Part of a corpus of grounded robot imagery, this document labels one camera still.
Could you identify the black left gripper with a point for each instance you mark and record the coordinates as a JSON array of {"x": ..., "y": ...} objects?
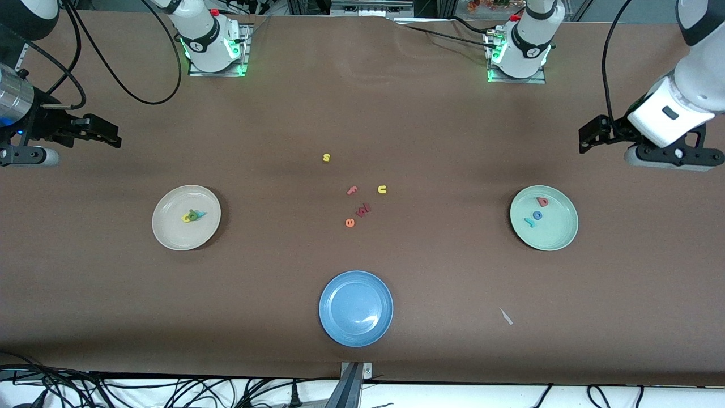
[{"x": 616, "y": 129}]

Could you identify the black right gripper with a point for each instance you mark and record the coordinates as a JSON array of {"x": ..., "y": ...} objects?
[{"x": 46, "y": 123}]

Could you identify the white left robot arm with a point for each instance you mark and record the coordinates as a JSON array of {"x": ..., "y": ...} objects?
[{"x": 696, "y": 73}]

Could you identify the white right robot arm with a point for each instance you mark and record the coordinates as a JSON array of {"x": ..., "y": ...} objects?
[{"x": 207, "y": 34}]

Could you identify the light green plate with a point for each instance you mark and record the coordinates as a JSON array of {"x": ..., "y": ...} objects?
[{"x": 558, "y": 229}]

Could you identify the beige brown plate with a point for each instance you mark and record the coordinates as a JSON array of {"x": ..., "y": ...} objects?
[{"x": 173, "y": 233}]

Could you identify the orange background flowers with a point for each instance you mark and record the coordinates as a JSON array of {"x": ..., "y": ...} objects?
[{"x": 487, "y": 4}]

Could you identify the small white paper scrap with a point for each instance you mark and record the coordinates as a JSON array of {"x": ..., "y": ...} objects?
[{"x": 506, "y": 317}]

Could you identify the brown table cover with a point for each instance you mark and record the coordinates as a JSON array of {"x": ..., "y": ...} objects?
[{"x": 362, "y": 102}]

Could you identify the dark red letter w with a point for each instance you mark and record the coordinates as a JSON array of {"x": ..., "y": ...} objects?
[{"x": 363, "y": 210}]

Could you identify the grey background device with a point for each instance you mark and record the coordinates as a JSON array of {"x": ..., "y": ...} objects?
[{"x": 371, "y": 8}]

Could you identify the blue plate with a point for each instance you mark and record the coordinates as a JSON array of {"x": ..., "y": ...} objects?
[{"x": 355, "y": 309}]

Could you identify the dark grey metal pole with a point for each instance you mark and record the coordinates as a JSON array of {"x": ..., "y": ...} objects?
[{"x": 346, "y": 391}]

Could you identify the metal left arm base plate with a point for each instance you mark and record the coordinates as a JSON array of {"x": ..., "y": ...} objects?
[{"x": 518, "y": 81}]

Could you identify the aluminium frame profile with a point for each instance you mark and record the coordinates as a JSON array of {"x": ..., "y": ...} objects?
[{"x": 24, "y": 54}]

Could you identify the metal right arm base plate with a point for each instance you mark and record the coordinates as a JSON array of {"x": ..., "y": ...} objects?
[{"x": 247, "y": 45}]

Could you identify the small metal clamp bracket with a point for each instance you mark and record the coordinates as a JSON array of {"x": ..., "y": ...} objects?
[{"x": 367, "y": 371}]

